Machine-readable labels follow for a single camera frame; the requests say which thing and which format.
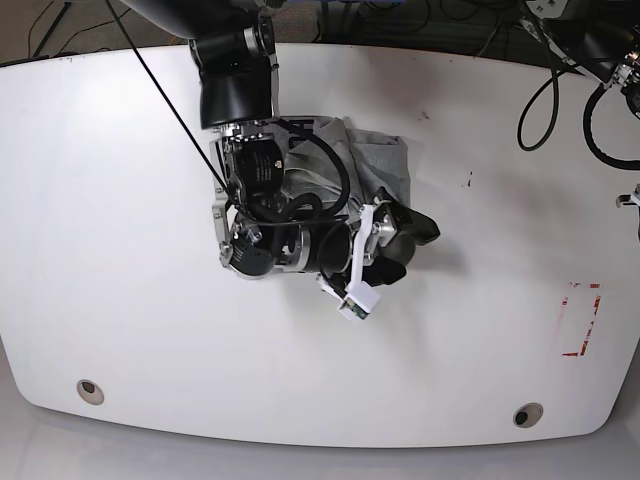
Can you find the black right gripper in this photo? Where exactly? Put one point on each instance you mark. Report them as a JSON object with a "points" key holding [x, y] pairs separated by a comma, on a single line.
{"points": [[380, 254]]}

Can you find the grey t-shirt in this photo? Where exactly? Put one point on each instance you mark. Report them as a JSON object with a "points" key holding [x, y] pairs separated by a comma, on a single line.
{"points": [[372, 160]]}

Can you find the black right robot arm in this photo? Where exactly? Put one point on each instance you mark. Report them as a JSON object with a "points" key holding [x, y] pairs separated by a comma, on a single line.
{"points": [[259, 229]]}

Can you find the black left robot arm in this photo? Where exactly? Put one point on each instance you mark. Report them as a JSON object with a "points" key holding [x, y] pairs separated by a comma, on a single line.
{"points": [[599, 39]]}

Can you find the red tape rectangle marking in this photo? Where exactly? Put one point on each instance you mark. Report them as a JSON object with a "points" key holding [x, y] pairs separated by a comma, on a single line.
{"points": [[577, 318]]}

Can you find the right table grommet hole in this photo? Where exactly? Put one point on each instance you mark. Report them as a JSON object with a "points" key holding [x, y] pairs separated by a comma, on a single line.
{"points": [[528, 415]]}

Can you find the table grommet hole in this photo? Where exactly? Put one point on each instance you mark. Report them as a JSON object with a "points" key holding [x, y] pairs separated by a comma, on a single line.
{"points": [[528, 415], [90, 392]]}

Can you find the left table grommet hole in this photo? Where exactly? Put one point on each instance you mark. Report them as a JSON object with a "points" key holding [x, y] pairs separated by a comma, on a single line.
{"points": [[90, 392]]}

